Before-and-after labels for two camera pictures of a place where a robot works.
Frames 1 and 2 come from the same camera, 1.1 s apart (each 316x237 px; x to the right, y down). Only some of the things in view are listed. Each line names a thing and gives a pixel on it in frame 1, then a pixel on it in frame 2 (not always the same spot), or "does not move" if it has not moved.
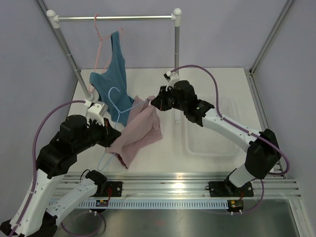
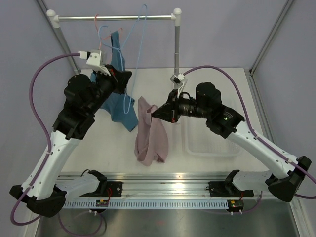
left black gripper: [110, 134] → [119, 79]
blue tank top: [111, 84] does not move
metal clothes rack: [53, 21] does not move
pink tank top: [143, 128] → [152, 139]
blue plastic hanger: [119, 112] → [121, 59]
